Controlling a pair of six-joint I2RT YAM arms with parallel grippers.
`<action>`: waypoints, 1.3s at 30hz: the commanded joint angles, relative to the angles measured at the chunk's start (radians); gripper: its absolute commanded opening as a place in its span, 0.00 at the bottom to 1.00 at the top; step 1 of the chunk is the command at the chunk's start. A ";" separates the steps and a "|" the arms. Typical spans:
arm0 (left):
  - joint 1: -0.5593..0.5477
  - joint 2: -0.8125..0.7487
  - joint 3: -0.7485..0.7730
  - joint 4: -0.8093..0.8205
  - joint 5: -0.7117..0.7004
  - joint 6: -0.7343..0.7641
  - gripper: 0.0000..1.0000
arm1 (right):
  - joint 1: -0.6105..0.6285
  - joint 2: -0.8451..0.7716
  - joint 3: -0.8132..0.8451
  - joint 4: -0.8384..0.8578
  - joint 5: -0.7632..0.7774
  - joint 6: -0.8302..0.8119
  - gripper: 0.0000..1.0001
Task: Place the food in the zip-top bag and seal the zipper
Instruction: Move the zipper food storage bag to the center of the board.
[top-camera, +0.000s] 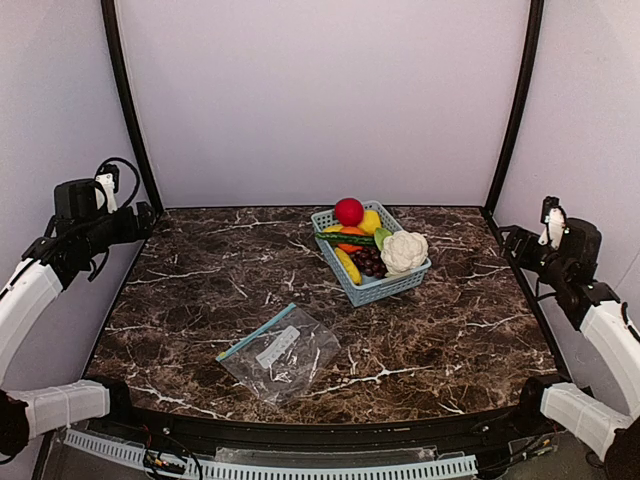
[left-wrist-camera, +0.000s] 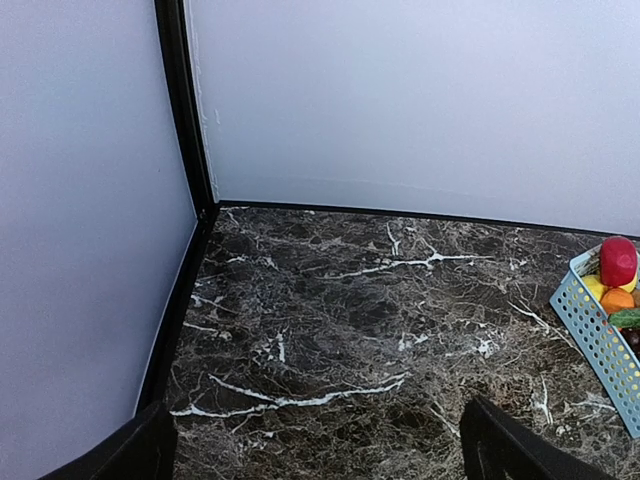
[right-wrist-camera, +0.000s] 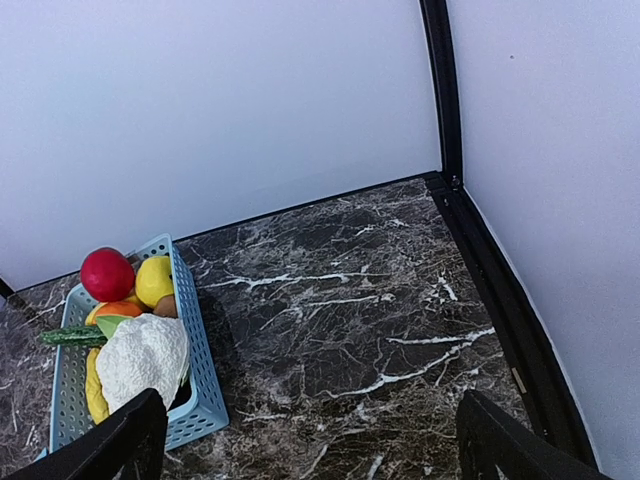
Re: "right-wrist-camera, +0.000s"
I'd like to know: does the green toy cucumber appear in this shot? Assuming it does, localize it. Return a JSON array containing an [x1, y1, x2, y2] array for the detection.
[[38, 325, 107, 348]]

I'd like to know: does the yellow toy banana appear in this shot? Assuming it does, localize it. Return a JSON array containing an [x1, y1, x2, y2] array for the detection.
[[85, 348, 109, 425]]

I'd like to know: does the orange toy orange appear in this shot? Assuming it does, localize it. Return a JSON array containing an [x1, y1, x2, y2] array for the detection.
[[92, 301, 143, 320]]

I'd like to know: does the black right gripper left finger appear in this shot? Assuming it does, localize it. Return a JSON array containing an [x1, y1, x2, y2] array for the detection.
[[8, 388, 168, 479]]

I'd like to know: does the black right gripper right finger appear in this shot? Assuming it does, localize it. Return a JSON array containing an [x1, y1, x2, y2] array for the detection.
[[457, 390, 606, 479]]

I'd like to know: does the black right rear frame post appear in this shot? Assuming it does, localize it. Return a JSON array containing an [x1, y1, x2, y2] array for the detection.
[[420, 0, 463, 189]]

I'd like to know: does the light blue perforated basket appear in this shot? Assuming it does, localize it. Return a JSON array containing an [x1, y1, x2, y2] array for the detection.
[[48, 233, 229, 453]]

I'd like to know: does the red toy apple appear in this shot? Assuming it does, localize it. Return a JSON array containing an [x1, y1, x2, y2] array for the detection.
[[80, 247, 135, 302]]

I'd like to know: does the white toy cauliflower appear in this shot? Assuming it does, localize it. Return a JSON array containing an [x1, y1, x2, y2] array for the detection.
[[96, 313, 190, 413]]

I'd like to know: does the yellow toy lemon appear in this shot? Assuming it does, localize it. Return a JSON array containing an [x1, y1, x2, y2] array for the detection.
[[135, 256, 174, 309]]

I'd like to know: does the brown toy kiwi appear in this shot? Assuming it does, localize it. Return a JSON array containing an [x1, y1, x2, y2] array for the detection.
[[153, 295, 179, 318]]

